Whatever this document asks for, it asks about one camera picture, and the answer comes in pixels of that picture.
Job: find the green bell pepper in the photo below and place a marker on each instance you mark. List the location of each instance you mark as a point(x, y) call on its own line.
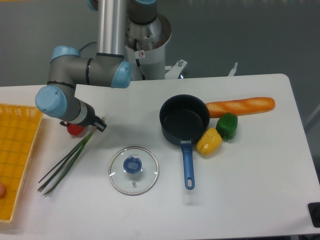
point(227, 126)

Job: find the yellow woven basket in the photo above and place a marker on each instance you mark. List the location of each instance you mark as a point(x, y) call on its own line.
point(19, 125)

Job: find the orange object in basket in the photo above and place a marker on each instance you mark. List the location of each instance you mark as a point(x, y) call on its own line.
point(2, 190)

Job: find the black corner device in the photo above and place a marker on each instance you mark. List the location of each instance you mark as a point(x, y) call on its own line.
point(314, 212)

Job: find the green onion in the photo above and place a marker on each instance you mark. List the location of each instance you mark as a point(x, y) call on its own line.
point(59, 171)

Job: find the glass pot lid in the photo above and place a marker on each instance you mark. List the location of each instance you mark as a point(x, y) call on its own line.
point(133, 170)

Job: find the orange baguette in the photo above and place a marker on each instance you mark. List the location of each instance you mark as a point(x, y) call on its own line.
point(241, 107)

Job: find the white metal bracket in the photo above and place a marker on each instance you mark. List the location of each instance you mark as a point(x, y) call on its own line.
point(233, 70)

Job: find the white base foot bracket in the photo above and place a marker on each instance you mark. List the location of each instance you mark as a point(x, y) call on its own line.
point(175, 71)

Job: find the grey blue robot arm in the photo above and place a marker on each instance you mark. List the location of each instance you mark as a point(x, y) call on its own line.
point(108, 69)

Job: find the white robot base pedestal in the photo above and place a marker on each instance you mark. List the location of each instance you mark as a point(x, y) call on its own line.
point(145, 48)

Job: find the yellow bell pepper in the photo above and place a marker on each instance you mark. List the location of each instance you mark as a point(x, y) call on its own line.
point(209, 142)

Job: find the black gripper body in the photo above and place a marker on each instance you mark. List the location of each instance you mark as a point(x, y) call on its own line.
point(85, 118)

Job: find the red bell pepper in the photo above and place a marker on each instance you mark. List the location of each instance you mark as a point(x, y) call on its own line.
point(74, 129)

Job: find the black saucepan blue handle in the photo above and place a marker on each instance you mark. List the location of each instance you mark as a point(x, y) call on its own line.
point(184, 118)

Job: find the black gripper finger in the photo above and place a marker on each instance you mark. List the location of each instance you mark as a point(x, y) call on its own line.
point(100, 124)

